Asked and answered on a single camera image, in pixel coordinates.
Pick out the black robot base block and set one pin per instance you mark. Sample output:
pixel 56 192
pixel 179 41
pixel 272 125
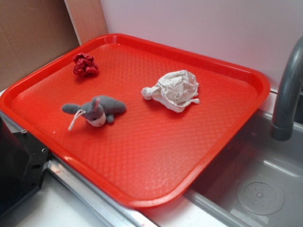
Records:
pixel 23 161

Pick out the red plastic tray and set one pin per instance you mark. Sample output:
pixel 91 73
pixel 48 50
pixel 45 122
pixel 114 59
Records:
pixel 150 154

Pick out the grey plush donkey toy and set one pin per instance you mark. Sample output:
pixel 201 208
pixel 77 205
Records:
pixel 100 110

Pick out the crumpled red paper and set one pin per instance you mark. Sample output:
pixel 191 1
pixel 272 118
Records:
pixel 84 65

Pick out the crumpled white paper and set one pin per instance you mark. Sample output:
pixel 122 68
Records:
pixel 175 90

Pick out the grey faucet spout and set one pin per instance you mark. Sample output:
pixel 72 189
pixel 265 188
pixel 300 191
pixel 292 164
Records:
pixel 289 101

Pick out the brown cardboard panel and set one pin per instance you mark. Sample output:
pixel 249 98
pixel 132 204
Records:
pixel 35 32

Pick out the silver metal counter rail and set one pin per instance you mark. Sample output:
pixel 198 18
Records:
pixel 101 205

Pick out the grey plastic sink basin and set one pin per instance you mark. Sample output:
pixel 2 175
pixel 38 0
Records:
pixel 255 181

